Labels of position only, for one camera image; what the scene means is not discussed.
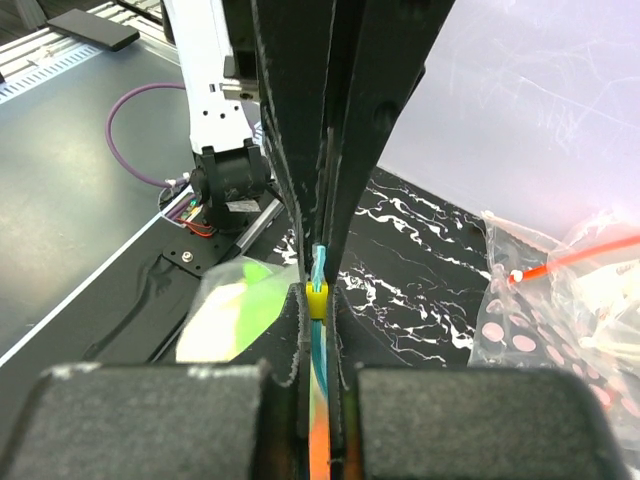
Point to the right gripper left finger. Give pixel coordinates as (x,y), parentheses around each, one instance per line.
(173,421)

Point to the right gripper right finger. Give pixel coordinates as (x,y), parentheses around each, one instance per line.
(392,421)

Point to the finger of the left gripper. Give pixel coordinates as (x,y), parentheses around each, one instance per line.
(292,41)
(378,58)

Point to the white cauliflower toy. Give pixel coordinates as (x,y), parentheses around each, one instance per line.
(210,332)

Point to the clear blue-zipper bag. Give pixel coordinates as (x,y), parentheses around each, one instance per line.
(287,354)

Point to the orange carrot toy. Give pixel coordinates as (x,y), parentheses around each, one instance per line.
(321,466)

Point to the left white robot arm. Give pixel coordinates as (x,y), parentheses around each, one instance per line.
(215,41)

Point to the clear orange-zipper bag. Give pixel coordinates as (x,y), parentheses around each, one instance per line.
(539,324)

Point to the bag of white discs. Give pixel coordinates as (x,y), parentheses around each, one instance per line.
(611,294)

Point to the clear red-zipper bag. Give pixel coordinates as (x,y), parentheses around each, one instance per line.
(609,236)

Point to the black marble pattern mat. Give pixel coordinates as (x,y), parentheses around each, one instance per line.
(415,271)

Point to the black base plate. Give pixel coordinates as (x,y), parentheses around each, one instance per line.
(132,307)

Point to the aluminium frame rail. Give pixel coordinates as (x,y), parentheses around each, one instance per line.
(34,59)

